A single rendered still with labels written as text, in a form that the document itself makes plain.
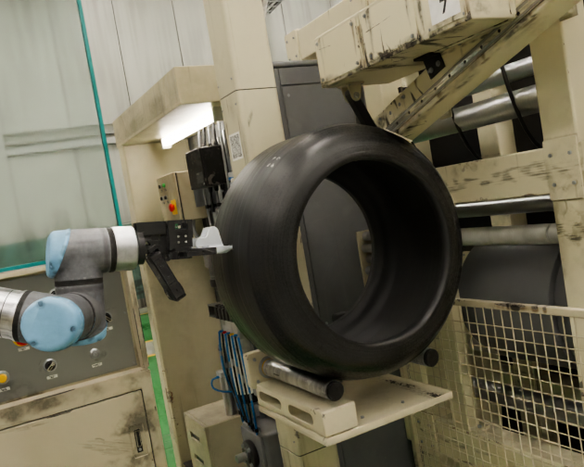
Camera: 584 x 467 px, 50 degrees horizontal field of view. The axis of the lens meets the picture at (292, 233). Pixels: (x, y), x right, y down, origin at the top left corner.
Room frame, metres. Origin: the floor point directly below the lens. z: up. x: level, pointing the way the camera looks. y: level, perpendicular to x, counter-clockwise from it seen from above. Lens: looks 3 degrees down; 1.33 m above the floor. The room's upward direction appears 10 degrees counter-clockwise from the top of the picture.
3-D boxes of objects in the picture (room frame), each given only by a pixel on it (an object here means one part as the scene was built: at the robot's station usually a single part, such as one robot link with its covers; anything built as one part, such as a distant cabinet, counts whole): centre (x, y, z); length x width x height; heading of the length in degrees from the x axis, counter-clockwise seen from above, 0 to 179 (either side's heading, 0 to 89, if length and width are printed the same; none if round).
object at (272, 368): (1.52, 0.04, 0.90); 0.35 x 0.05 x 0.05; 28
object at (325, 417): (1.52, 0.05, 0.84); 0.36 x 0.09 x 0.06; 28
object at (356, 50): (1.61, -0.40, 1.71); 0.61 x 0.25 x 0.15; 28
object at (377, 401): (1.59, -0.08, 0.80); 0.37 x 0.36 x 0.02; 118
